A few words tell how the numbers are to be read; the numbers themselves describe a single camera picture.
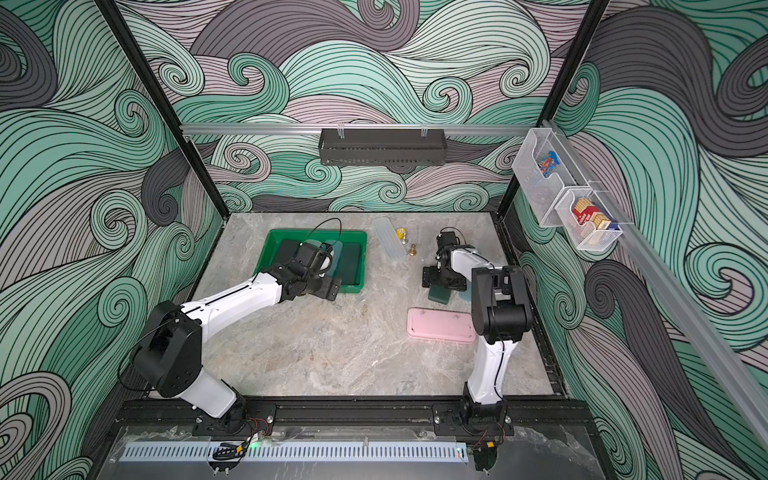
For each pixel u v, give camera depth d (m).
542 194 0.83
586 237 0.63
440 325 0.87
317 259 0.70
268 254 1.04
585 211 0.66
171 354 0.44
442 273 0.86
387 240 1.10
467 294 0.92
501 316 0.52
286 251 1.08
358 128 0.93
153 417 0.75
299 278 0.65
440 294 0.94
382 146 0.95
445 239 0.83
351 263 1.03
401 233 1.11
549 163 0.83
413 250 1.07
